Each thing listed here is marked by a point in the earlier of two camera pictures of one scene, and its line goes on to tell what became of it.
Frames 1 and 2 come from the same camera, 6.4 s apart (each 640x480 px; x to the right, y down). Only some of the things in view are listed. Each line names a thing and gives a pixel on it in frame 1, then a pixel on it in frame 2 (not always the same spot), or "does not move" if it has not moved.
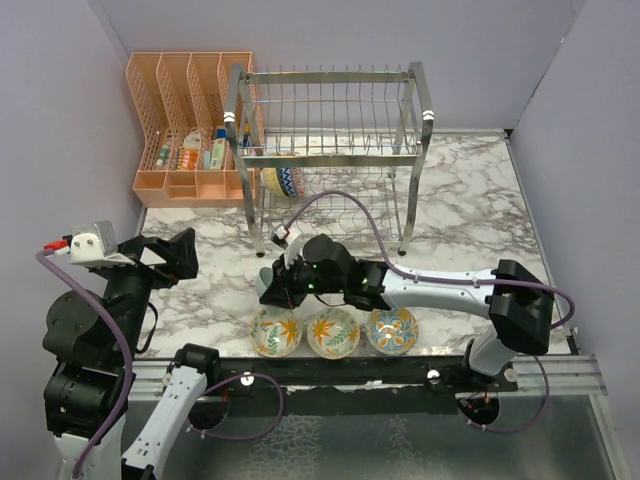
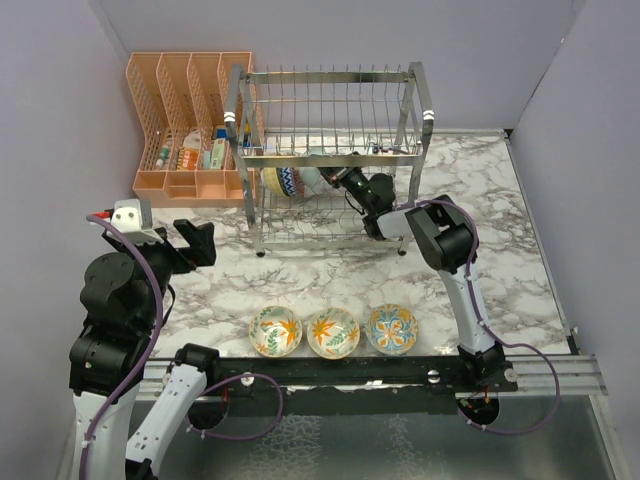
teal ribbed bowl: x=265 y=279 → x=310 y=175
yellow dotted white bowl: x=269 y=179 does not move
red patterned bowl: x=292 y=180 does not move
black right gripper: x=282 y=292 → x=335 y=175
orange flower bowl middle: x=333 y=333 does not move
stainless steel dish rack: x=329 y=149 does not move
